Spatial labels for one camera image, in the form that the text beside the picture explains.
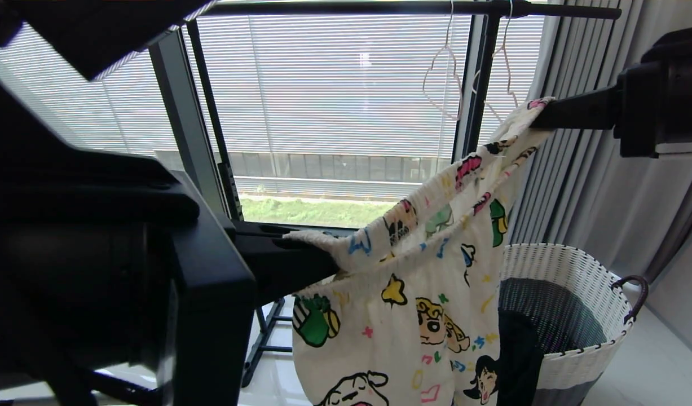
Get black t-shirt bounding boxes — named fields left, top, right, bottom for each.
left=495, top=310, right=545, bottom=406

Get cream printed garment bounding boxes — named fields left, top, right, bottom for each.
left=284, top=97, right=555, bottom=406

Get grey curtain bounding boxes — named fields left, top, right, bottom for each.
left=506, top=0, right=692, bottom=361

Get white laundry basket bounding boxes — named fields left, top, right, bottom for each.
left=497, top=242, right=650, bottom=406

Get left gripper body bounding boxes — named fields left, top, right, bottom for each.
left=0, top=169, right=257, bottom=406

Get pink clothes hanger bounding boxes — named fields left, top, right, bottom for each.
left=422, top=0, right=465, bottom=122
left=472, top=0, right=521, bottom=122

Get black clothes rack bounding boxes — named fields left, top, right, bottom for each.
left=185, top=0, right=623, bottom=390

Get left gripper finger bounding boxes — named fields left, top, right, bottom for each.
left=236, top=236, right=340, bottom=308
left=233, top=220, right=325, bottom=239

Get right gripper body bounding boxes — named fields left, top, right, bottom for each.
left=614, top=25, right=692, bottom=158

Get window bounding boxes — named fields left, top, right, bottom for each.
left=0, top=0, right=549, bottom=233

